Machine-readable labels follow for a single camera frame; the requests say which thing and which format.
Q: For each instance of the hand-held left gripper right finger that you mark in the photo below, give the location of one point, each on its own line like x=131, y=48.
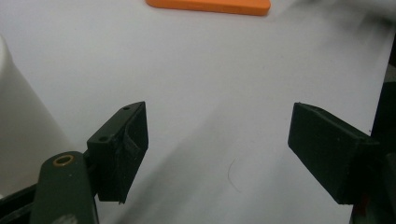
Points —
x=327, y=152

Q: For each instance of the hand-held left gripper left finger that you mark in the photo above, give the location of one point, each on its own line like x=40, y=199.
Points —
x=118, y=155

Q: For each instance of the white plastic container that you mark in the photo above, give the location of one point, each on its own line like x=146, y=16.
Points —
x=21, y=118

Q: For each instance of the orange phone case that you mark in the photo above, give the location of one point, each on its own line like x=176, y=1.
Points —
x=211, y=5

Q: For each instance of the white board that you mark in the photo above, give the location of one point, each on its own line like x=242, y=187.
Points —
x=218, y=77

